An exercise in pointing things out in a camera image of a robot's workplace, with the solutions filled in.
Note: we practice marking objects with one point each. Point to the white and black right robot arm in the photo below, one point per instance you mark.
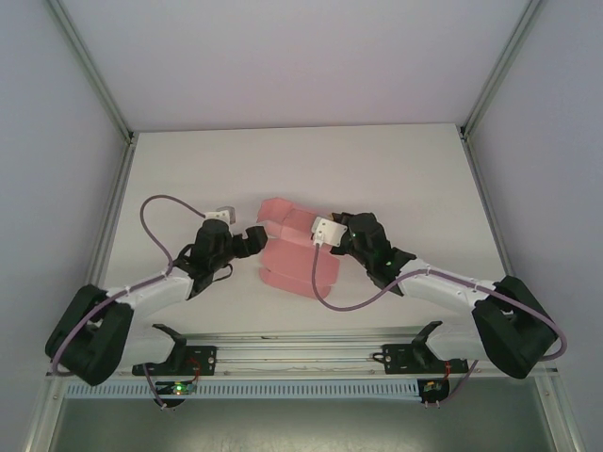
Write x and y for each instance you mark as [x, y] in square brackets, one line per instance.
[447, 292]

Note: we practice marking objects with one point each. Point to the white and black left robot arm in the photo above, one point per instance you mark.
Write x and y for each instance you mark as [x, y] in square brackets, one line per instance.
[155, 294]

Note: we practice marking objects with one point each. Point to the circuit board with green light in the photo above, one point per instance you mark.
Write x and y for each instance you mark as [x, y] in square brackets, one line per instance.
[179, 389]

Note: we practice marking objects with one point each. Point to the small green circuit board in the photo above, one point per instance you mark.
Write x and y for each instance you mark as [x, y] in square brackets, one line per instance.
[429, 388]

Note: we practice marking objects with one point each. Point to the black round disc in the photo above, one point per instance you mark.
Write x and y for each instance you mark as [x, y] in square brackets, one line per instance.
[435, 399]
[169, 404]

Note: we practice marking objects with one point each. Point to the aluminium table side rail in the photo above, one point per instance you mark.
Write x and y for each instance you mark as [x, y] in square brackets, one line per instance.
[117, 207]
[486, 207]

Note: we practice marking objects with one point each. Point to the aluminium mounting rail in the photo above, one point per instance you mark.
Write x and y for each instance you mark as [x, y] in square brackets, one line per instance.
[292, 353]

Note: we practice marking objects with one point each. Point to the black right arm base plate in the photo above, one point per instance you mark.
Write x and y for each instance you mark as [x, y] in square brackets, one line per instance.
[393, 362]

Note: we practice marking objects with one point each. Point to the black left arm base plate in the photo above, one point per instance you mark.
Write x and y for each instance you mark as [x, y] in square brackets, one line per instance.
[207, 360]

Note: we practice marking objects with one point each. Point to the aluminium frame post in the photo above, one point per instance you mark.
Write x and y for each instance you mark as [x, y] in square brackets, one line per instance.
[498, 70]
[96, 75]

